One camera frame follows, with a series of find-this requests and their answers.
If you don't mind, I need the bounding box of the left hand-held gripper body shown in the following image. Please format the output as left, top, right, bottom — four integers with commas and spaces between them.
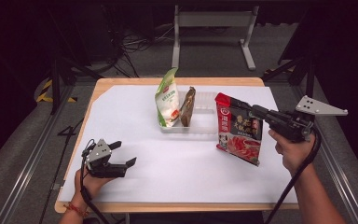
82, 138, 129, 179

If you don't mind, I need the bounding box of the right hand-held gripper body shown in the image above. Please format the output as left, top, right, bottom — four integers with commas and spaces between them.
262, 94, 349, 144

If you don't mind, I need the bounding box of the red and black food packet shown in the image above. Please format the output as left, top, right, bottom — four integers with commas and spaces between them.
214, 91, 264, 167

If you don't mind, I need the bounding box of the clear plastic container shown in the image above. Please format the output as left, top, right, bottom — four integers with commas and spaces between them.
158, 91, 221, 135

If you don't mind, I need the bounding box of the green and white food packet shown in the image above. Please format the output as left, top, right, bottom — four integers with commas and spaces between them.
154, 66, 181, 129

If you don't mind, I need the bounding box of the gold and brown food packet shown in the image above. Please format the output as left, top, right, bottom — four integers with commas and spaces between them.
179, 86, 197, 128

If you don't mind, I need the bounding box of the person's left hand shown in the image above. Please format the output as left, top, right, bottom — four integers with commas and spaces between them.
74, 167, 115, 203

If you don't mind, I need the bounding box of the person's right hand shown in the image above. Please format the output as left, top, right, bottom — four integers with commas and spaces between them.
268, 129, 312, 177

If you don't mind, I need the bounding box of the white table sheet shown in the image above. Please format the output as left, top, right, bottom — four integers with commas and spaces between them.
58, 85, 298, 204

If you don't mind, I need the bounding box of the black metal stand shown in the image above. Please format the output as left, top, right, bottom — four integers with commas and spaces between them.
48, 46, 104, 116
260, 55, 317, 106

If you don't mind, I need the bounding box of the wooden table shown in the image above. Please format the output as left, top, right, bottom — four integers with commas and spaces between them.
54, 77, 301, 215

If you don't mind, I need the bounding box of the yellow and black hazard tape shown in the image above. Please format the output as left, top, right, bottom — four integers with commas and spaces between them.
36, 78, 78, 104

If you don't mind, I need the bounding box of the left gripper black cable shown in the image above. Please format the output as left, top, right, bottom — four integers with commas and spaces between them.
79, 139, 111, 224

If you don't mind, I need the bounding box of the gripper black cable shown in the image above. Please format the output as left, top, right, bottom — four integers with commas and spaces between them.
79, 139, 111, 224
264, 124, 322, 224

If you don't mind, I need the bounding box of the thin black floor cable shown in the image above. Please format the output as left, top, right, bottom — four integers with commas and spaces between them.
38, 118, 85, 224

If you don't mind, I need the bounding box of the red cord bracelet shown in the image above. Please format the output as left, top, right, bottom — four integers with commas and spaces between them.
63, 202, 90, 217

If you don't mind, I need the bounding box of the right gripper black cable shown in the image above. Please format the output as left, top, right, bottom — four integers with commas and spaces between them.
264, 124, 322, 224

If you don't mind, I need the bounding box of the aluminium floor rail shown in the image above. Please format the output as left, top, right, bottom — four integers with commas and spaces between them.
292, 85, 358, 224
0, 85, 76, 224

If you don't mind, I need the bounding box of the bundle of black floor cables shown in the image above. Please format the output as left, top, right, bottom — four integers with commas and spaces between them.
105, 6, 175, 78

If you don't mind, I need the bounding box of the white metal stand frame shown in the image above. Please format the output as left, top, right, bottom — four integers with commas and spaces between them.
171, 4, 260, 71

